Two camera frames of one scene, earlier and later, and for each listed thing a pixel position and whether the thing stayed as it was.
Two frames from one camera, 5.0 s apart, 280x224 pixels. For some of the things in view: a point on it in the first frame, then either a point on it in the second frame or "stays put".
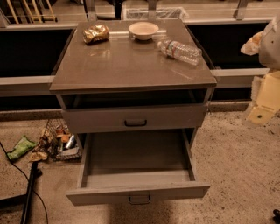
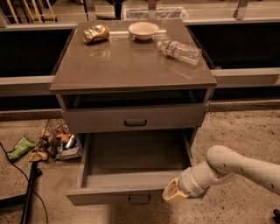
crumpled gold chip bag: [95, 33] stays put
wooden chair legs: [51, 17] stays put
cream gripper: [270, 46] → [186, 183]
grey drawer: [137, 167] stays put
